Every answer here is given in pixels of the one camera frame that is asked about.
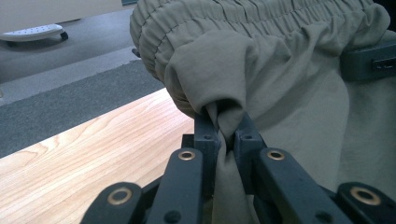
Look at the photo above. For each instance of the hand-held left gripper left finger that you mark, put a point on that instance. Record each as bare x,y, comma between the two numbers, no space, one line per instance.
207,140

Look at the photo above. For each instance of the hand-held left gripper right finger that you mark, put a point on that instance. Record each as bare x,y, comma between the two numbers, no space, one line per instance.
247,140

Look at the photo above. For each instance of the olive green pants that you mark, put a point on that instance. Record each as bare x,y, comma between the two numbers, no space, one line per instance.
280,93

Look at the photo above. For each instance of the wheeled chair base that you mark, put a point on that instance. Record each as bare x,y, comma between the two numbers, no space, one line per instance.
31,31

